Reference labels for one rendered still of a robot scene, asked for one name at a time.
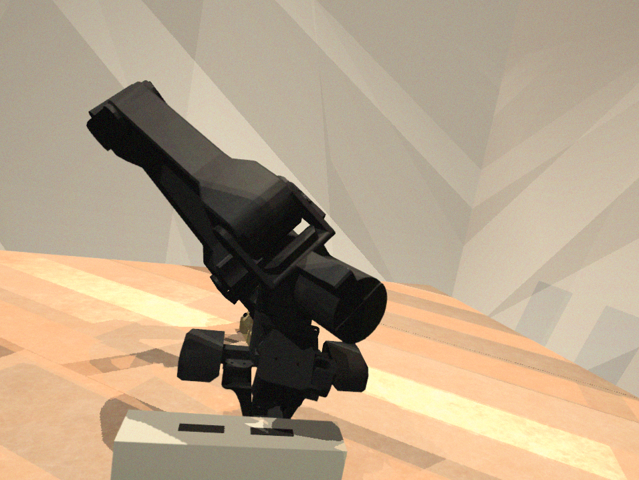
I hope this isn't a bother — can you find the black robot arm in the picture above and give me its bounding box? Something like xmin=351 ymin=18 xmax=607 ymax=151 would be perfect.
xmin=86 ymin=80 xmax=388 ymax=408

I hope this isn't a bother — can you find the black two-prong plug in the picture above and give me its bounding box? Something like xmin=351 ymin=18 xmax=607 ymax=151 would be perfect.
xmin=251 ymin=396 xmax=283 ymax=418

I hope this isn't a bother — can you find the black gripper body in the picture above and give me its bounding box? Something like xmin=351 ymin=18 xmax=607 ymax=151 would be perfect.
xmin=177 ymin=292 xmax=369 ymax=393

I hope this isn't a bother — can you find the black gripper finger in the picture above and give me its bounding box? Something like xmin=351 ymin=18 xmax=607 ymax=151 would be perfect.
xmin=221 ymin=370 xmax=251 ymax=416
xmin=281 ymin=404 xmax=297 ymax=418

